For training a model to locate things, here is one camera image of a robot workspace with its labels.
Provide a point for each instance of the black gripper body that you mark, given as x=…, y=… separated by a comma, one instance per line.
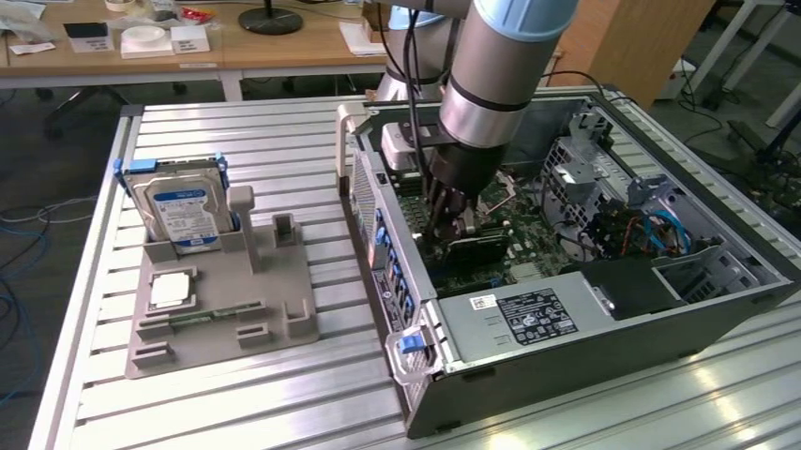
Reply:
x=466, y=169

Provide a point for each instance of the graphics card with black fan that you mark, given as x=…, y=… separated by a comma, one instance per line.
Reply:
x=475, y=253

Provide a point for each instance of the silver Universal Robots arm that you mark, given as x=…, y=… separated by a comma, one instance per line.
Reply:
x=500, y=61

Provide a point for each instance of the metal socket cover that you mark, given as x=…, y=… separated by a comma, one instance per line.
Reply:
x=503, y=187

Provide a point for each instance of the green motherboard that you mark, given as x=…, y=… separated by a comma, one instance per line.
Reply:
x=538, y=244

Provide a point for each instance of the silver disk bay cage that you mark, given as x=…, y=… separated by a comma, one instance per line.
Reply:
x=575, y=178

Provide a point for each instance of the grey power supply unit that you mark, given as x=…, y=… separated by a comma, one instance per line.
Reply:
x=482, y=342

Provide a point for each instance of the blue case latch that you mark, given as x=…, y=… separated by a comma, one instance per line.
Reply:
x=411, y=344

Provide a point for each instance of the white paper stack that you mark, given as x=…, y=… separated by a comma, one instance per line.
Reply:
x=359, y=40

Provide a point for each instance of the cardboard box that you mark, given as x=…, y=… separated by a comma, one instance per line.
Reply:
x=372, y=14

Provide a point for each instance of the wooden cabinet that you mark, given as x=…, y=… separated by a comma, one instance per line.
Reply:
x=626, y=47

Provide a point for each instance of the open dark grey PC case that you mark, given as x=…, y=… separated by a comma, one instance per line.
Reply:
x=563, y=370

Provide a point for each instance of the wooden desk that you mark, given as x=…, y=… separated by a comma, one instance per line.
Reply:
x=281, y=51
x=63, y=61

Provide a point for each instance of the grey parts rack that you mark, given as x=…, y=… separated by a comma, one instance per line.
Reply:
x=219, y=290

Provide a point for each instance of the hard disk with blue caddy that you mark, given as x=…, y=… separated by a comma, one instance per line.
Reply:
x=181, y=211

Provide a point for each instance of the green RAM stick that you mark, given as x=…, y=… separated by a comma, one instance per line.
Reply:
x=200, y=317

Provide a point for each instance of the black round lamp base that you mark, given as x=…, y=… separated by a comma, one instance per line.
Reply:
x=268, y=21

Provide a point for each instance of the silver CPU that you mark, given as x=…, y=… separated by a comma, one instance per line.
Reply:
x=172, y=290

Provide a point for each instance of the black stand base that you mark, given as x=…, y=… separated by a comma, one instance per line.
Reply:
x=750, y=136

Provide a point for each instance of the small white box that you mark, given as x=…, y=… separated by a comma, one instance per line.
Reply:
x=187, y=40

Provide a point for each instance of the red packet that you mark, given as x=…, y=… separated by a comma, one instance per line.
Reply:
x=193, y=14

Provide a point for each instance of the flat white box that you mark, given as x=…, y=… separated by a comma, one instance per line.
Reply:
x=147, y=50

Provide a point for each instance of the white round bowl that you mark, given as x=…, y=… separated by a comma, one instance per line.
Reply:
x=145, y=34

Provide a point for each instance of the white box with black top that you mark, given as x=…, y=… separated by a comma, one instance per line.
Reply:
x=91, y=42

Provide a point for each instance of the white tape roll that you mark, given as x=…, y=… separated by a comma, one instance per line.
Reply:
x=115, y=4

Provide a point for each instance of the white paper slip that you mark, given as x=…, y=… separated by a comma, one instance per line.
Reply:
x=31, y=48

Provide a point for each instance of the clear plastic bag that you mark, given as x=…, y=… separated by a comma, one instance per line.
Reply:
x=21, y=23

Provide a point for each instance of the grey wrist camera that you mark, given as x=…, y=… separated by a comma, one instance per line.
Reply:
x=400, y=150

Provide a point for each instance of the white desk frame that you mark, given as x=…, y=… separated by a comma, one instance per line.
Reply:
x=786, y=105

